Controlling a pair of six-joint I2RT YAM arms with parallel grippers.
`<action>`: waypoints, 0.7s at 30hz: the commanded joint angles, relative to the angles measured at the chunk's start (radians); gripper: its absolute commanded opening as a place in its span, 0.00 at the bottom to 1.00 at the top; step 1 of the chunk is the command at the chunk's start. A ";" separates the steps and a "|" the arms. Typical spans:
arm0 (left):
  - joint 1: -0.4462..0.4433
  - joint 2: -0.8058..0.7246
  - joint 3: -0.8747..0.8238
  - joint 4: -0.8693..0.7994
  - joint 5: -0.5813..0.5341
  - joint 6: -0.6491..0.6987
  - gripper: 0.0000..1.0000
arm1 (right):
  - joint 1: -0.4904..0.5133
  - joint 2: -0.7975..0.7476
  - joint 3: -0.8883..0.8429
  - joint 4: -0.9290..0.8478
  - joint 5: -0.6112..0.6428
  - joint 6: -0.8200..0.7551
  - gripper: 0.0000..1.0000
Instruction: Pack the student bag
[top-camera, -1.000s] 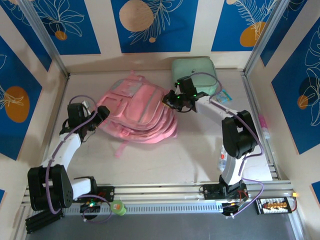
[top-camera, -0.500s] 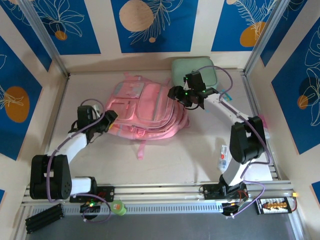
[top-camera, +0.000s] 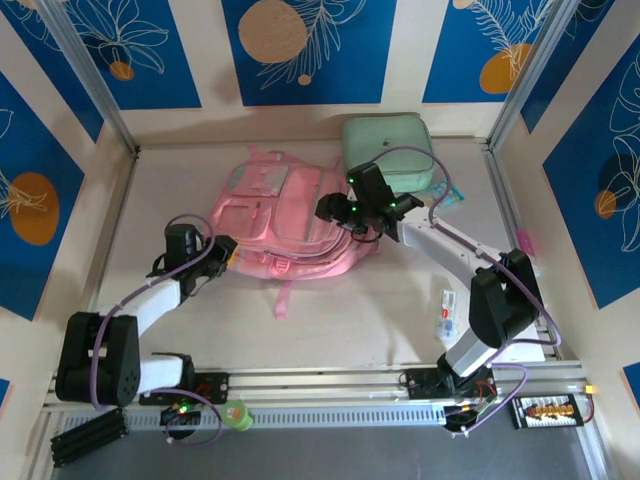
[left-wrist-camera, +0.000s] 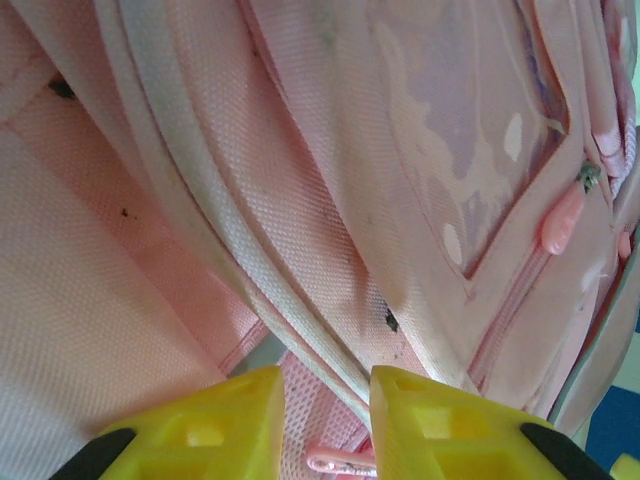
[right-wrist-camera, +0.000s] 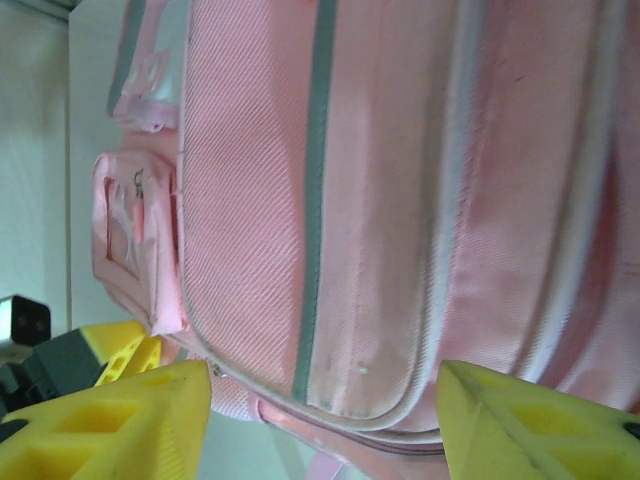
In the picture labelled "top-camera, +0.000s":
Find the pink backpack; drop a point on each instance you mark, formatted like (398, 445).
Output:
(295, 210)

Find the small clear packet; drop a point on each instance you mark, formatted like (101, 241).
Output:
(447, 315)

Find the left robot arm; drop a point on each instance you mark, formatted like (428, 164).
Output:
(120, 360)

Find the mint green zip bag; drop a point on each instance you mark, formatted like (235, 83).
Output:
(380, 135)

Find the blue wet wipes pack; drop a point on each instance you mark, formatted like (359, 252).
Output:
(455, 192)

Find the pink dotted item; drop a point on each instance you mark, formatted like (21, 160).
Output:
(526, 247)

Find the black power distribution board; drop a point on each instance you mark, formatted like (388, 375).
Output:
(545, 411)

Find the yellow power connector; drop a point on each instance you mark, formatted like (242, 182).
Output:
(591, 390)

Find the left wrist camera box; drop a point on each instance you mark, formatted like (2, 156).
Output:
(181, 245)

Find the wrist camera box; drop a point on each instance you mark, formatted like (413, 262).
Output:
(181, 245)
(372, 195)

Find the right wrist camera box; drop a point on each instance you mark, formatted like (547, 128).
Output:
(372, 195)

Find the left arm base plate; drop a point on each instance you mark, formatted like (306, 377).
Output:
(215, 387)

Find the aluminium mounting rail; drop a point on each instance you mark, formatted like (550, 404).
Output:
(325, 382)

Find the aluminium side rail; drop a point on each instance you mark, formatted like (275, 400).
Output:
(505, 200)

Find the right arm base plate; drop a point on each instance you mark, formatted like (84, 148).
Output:
(420, 382)

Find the aluminium frame post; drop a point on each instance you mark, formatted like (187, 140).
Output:
(95, 75)
(530, 75)

